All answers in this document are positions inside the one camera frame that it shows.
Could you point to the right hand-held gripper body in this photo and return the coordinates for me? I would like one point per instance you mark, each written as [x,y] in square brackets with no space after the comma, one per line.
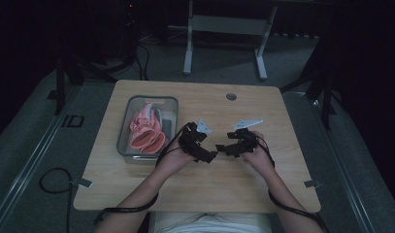
[245,144]

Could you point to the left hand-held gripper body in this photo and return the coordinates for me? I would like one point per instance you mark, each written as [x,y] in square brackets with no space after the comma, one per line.
[190,140]

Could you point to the plain pink glove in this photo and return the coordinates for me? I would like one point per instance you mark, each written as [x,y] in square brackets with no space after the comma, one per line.
[141,124]

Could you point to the grey plastic bin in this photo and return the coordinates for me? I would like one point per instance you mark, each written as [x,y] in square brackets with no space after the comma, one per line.
[133,103]

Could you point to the person's right hand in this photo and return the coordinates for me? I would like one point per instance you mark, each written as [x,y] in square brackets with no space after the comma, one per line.
[259,158]

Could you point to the person's left hand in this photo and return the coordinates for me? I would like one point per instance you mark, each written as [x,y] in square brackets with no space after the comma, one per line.
[174,160]

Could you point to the round table grommet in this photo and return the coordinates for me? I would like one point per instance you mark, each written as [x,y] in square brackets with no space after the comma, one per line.
[231,96]

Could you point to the person's white clothing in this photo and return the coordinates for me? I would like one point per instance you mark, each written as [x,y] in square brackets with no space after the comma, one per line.
[211,223]

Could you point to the black tripod stand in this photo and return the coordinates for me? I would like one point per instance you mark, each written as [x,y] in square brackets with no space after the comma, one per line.
[321,84]

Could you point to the grey table edge bracket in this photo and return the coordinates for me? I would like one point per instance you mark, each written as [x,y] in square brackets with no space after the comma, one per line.
[313,184]
[83,183]

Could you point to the metal floor rail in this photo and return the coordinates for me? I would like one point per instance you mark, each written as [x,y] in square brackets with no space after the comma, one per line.
[30,168]
[340,161]

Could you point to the white desk frame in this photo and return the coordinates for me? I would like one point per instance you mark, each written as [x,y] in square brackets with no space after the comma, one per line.
[227,26]

